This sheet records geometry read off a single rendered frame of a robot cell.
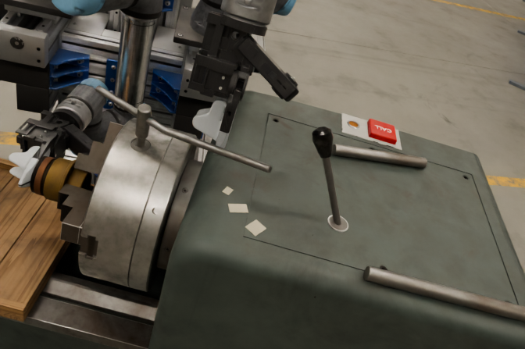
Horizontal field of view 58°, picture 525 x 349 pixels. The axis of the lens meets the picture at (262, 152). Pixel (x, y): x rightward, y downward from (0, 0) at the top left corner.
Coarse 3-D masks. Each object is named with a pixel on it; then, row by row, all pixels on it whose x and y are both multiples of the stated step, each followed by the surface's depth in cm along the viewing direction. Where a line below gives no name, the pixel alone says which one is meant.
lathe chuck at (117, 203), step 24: (120, 144) 82; (168, 144) 85; (120, 168) 80; (144, 168) 80; (96, 192) 78; (120, 192) 78; (144, 192) 79; (96, 216) 78; (120, 216) 78; (120, 240) 79; (96, 264) 82; (120, 264) 81
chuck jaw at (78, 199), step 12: (60, 192) 87; (72, 192) 88; (84, 192) 89; (60, 204) 88; (72, 204) 85; (84, 204) 86; (72, 216) 82; (84, 216) 83; (72, 228) 81; (72, 240) 82; (84, 240) 80; (96, 240) 80; (96, 252) 81
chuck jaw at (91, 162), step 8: (112, 128) 92; (120, 128) 92; (112, 136) 92; (96, 144) 92; (104, 144) 92; (96, 152) 92; (104, 152) 92; (80, 160) 91; (88, 160) 92; (96, 160) 92; (80, 168) 91; (88, 168) 91; (96, 168) 92
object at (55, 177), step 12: (36, 168) 89; (48, 168) 90; (60, 168) 90; (72, 168) 91; (36, 180) 89; (48, 180) 89; (60, 180) 89; (72, 180) 90; (84, 180) 96; (36, 192) 91; (48, 192) 89
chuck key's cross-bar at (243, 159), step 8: (96, 88) 80; (104, 88) 80; (104, 96) 80; (112, 96) 80; (120, 104) 79; (128, 104) 79; (136, 112) 78; (152, 120) 78; (160, 128) 77; (168, 128) 77; (176, 136) 76; (184, 136) 76; (192, 144) 76; (200, 144) 75; (208, 144) 74; (216, 152) 74; (224, 152) 73; (232, 152) 73; (240, 160) 72; (248, 160) 71; (256, 160) 71; (256, 168) 71; (264, 168) 70
